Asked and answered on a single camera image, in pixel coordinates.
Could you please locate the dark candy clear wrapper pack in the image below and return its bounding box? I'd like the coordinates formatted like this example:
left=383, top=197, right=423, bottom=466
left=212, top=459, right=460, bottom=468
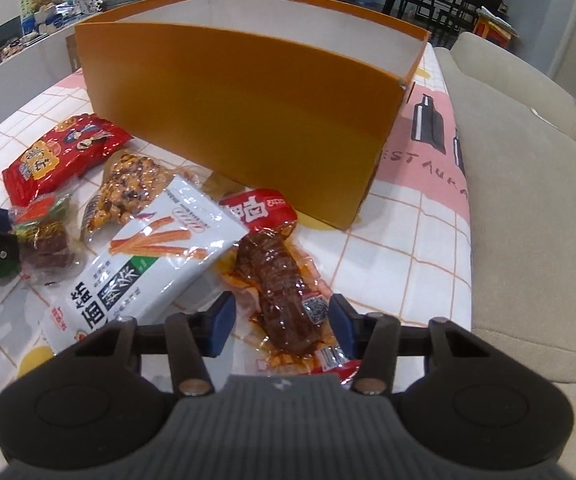
left=10, top=191, right=86, bottom=286

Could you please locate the white breadstick snack bag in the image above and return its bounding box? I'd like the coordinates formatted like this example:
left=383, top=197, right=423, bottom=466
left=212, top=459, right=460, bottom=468
left=42, top=176, right=248, bottom=353

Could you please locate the red duck meat vacuum pack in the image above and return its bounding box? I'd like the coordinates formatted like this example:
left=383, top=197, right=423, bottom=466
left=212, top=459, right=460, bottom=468
left=216, top=188, right=360, bottom=384

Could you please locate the green sausage stick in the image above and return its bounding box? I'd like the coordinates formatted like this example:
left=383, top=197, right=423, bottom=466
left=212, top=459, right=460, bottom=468
left=0, top=255, right=20, bottom=280

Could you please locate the red peanut snack bag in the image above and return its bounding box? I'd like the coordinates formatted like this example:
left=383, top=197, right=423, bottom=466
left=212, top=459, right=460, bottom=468
left=2, top=114, right=133, bottom=207

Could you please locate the clear mixed nuts pack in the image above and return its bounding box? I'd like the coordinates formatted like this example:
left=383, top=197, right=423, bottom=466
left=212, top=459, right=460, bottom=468
left=80, top=150, right=206, bottom=245

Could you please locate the beige sofa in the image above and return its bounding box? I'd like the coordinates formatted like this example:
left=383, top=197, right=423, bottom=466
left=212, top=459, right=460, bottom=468
left=436, top=32, right=576, bottom=478

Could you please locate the orange cardboard box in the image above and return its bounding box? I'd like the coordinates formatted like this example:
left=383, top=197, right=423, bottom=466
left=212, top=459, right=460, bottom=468
left=75, top=0, right=429, bottom=230

